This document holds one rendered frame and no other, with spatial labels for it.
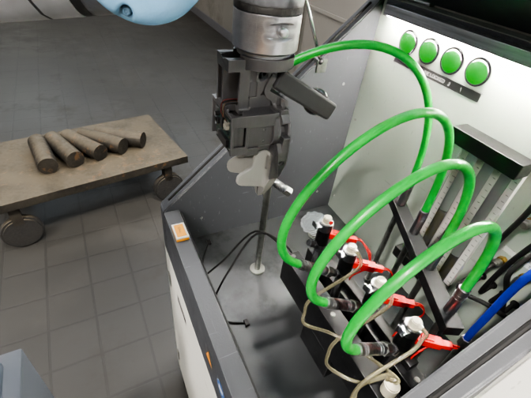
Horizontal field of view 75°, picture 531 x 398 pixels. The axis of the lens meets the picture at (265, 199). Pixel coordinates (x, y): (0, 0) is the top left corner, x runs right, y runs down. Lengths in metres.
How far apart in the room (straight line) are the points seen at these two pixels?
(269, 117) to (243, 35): 0.09
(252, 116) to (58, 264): 1.90
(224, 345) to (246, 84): 0.47
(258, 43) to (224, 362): 0.52
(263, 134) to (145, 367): 1.44
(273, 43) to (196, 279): 0.53
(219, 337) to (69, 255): 1.63
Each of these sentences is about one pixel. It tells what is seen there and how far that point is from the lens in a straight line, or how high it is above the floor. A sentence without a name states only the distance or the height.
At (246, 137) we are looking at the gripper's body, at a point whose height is 1.35.
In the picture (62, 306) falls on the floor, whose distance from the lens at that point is 2.03.
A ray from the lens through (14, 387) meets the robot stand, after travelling 0.92.
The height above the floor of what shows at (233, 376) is 0.95.
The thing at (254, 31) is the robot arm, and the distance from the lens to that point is 0.39.
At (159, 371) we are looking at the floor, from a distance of 1.74.
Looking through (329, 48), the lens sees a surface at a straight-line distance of 0.61.
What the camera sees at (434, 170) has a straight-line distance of 0.47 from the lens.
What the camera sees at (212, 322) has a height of 0.95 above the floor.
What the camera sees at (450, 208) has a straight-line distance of 0.84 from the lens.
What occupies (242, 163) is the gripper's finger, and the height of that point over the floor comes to 1.28.
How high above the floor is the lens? 1.56
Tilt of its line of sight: 39 degrees down
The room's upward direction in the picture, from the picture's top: 7 degrees clockwise
